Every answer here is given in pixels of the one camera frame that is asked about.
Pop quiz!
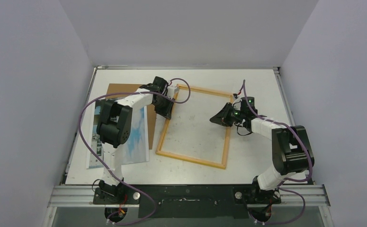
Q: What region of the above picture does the clear glass sheet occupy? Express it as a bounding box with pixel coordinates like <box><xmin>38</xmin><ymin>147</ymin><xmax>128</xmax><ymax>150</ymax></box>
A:
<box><xmin>162</xmin><ymin>89</ymin><xmax>233</xmax><ymax>165</ymax></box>

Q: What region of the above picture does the yellow wooden picture frame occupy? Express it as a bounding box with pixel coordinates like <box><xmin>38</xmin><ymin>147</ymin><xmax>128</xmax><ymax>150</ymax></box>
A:
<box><xmin>155</xmin><ymin>84</ymin><xmax>235</xmax><ymax>170</ymax></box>

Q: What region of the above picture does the printed building photo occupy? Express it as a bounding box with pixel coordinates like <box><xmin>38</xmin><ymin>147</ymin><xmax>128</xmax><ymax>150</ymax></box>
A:
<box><xmin>89</xmin><ymin>99</ymin><xmax>149</xmax><ymax>165</ymax></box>

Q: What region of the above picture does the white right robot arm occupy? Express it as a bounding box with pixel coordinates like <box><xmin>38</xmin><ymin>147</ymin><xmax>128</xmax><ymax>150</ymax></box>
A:
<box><xmin>210</xmin><ymin>96</ymin><xmax>314</xmax><ymax>203</ymax></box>

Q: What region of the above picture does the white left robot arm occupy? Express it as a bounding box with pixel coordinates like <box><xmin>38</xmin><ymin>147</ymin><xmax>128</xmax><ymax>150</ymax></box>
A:
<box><xmin>97</xmin><ymin>77</ymin><xmax>179</xmax><ymax>204</ymax></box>

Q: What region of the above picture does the brown cardboard backing board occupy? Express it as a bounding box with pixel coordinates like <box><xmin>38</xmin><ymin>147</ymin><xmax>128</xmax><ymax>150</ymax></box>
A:
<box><xmin>107</xmin><ymin>84</ymin><xmax>157</xmax><ymax>149</ymax></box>

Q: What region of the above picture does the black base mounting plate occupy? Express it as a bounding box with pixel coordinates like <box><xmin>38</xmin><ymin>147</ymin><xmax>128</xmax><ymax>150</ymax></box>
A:
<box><xmin>93</xmin><ymin>184</ymin><xmax>281</xmax><ymax>219</ymax></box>

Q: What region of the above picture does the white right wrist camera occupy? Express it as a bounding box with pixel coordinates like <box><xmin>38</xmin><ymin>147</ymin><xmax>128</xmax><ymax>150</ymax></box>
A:
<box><xmin>232</xmin><ymin>93</ymin><xmax>242</xmax><ymax>105</ymax></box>

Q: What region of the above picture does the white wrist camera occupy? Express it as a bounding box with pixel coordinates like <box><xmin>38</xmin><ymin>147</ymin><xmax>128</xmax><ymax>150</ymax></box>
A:
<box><xmin>232</xmin><ymin>93</ymin><xmax>242</xmax><ymax>105</ymax></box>
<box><xmin>166</xmin><ymin>85</ymin><xmax>179</xmax><ymax>98</ymax></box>

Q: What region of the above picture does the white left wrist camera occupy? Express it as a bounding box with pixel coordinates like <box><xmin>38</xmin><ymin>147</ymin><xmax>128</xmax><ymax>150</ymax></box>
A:
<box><xmin>166</xmin><ymin>85</ymin><xmax>179</xmax><ymax>98</ymax></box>

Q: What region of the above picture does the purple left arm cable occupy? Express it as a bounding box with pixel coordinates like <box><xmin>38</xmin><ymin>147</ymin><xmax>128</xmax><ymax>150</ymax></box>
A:
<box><xmin>78</xmin><ymin>78</ymin><xmax>191</xmax><ymax>227</ymax></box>

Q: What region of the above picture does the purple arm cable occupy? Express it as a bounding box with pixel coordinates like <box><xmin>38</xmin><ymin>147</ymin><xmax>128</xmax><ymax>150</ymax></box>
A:
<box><xmin>78</xmin><ymin>78</ymin><xmax>191</xmax><ymax>227</ymax></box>
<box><xmin>242</xmin><ymin>79</ymin><xmax>314</xmax><ymax>226</ymax></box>

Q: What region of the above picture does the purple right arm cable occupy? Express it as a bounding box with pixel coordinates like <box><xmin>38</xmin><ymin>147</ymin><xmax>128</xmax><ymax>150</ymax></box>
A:
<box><xmin>242</xmin><ymin>79</ymin><xmax>314</xmax><ymax>226</ymax></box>

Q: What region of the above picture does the aluminium front rail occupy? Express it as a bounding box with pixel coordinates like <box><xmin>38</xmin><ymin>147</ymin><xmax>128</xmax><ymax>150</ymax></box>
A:
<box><xmin>48</xmin><ymin>184</ymin><xmax>331</xmax><ymax>208</ymax></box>

